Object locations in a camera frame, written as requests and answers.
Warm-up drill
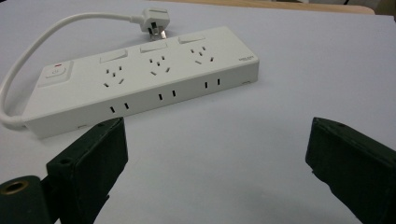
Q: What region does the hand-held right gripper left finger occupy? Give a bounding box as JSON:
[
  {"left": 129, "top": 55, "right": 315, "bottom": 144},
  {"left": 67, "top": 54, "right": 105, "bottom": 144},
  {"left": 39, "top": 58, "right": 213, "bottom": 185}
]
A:
[{"left": 46, "top": 117, "right": 129, "bottom": 224}]

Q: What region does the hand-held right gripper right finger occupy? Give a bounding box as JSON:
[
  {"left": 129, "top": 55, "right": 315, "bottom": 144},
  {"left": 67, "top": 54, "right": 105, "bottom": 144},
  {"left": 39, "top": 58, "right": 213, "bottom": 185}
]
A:
[{"left": 304, "top": 117, "right": 396, "bottom": 224}]

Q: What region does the white power strip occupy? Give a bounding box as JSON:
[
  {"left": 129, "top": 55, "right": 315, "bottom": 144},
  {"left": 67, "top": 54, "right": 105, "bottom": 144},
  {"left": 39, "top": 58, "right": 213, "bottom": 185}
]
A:
[{"left": 21, "top": 25, "right": 261, "bottom": 140}]

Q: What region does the white power plug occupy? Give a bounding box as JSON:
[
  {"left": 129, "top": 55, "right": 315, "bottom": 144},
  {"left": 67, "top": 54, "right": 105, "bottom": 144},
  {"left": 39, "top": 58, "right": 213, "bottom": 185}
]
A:
[{"left": 130, "top": 7, "right": 171, "bottom": 41}]

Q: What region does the white power cable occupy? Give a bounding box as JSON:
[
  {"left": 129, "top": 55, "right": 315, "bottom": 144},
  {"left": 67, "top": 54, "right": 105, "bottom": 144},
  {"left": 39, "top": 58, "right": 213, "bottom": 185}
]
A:
[{"left": 0, "top": 12, "right": 138, "bottom": 131}]

